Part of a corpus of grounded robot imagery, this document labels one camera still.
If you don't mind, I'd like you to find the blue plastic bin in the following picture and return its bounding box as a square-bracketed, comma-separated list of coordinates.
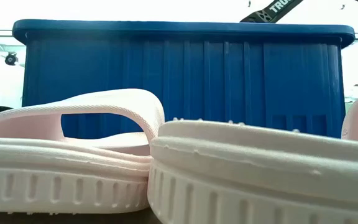
[12, 19, 356, 140]

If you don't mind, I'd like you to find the pink slide sandal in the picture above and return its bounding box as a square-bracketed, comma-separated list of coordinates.
[0, 88, 166, 215]
[147, 85, 358, 224]

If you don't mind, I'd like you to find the small black background webcam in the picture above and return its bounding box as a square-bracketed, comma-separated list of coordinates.
[4, 52, 19, 67]

